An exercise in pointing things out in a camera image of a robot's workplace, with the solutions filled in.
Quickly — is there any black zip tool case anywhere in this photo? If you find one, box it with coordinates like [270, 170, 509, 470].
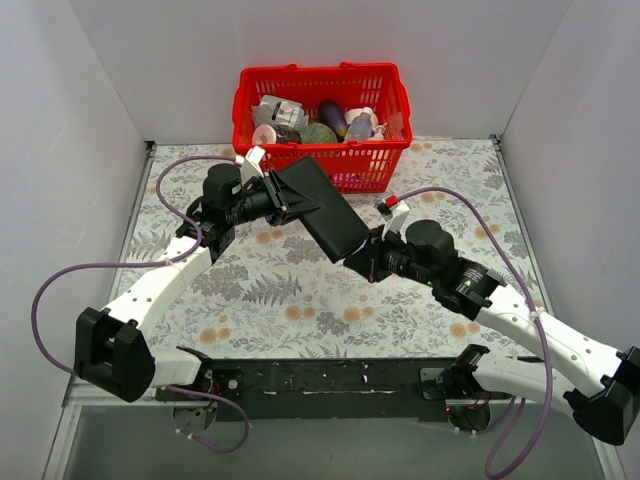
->
[279, 157, 369, 263]

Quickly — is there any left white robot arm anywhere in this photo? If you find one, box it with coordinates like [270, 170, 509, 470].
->
[73, 146, 292, 402]

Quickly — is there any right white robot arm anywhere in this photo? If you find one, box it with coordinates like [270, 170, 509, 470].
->
[344, 197, 639, 446]

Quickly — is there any white paper cup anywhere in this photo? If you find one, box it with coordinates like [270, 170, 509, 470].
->
[251, 124, 278, 145]

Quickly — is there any green round melon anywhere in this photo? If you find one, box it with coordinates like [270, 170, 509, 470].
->
[299, 122, 338, 145]

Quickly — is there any red plastic shopping basket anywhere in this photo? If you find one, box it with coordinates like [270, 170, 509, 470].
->
[232, 62, 413, 193]

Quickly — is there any crumpled silver foil pouch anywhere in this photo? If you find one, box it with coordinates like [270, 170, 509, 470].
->
[252, 95, 309, 130]

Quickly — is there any purple eggplant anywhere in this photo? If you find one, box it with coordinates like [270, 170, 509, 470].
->
[318, 99, 348, 141]

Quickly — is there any floral table mat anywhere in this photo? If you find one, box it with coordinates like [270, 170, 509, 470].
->
[147, 138, 545, 359]

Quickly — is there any clear plastic bottle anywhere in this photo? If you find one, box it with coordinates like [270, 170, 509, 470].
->
[344, 110, 372, 143]

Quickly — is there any white bowl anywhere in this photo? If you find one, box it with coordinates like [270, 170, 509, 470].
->
[345, 108, 378, 127]

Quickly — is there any white pump bottle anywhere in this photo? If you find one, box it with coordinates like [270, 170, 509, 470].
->
[370, 124, 387, 141]

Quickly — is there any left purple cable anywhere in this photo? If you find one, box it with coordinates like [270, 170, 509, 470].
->
[30, 155, 252, 454]

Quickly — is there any purple cable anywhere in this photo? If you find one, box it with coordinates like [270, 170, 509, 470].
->
[384, 187, 555, 479]
[30, 155, 252, 454]

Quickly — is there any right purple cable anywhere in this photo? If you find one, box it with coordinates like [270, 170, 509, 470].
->
[384, 187, 555, 479]

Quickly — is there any black table edge rail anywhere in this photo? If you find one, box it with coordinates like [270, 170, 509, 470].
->
[84, 352, 576, 421]

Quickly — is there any aluminium frame rail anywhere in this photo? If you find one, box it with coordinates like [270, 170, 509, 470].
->
[42, 139, 626, 480]

